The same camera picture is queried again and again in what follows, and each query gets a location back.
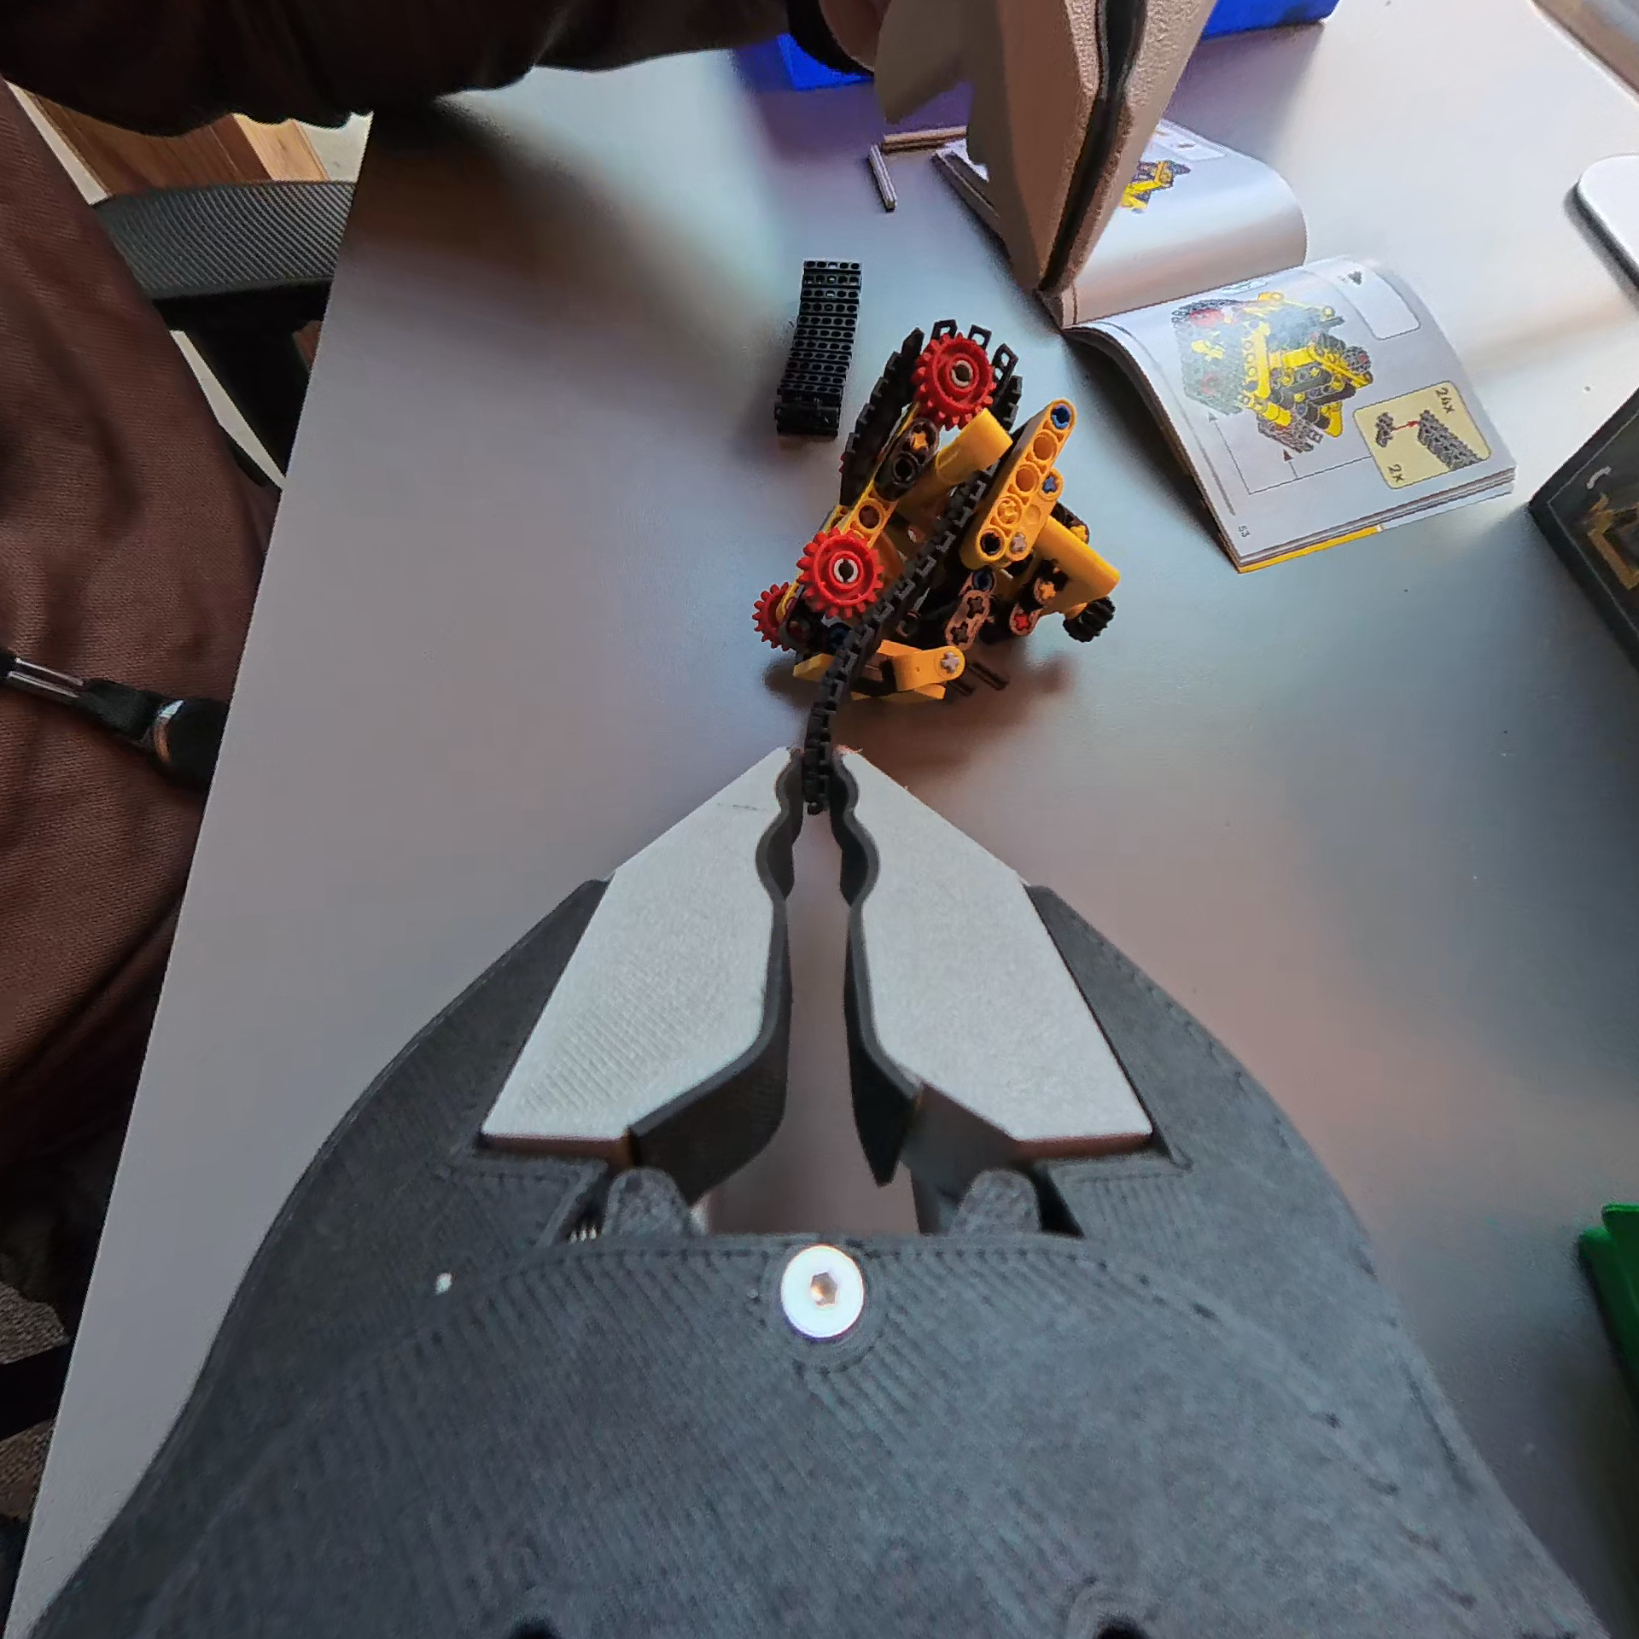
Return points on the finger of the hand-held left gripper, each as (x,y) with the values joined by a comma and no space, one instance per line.
(1037,101)
(1166,64)

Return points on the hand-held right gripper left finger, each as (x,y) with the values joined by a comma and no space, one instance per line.
(641,1010)

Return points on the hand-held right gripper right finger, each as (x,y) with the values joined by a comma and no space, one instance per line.
(1000,1010)

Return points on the black lego track strip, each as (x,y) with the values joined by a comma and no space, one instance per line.
(897,601)
(821,345)

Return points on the yellow lego bulldozer model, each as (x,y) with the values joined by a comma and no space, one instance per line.
(1012,499)

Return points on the lego instruction booklet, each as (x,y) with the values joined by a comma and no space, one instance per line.
(1217,230)

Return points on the black lego set box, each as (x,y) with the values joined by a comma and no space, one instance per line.
(1595,525)

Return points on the person's left hand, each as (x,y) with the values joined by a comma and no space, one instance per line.
(852,19)

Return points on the small wooden stick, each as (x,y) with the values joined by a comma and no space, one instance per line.
(930,136)

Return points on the thin grey rod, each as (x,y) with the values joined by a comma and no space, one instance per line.
(881,175)

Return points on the blue plastic bin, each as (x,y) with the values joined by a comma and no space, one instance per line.
(795,64)

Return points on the white stand base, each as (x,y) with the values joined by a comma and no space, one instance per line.
(1615,205)

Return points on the green plastic bin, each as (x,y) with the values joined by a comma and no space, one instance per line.
(1617,1293)

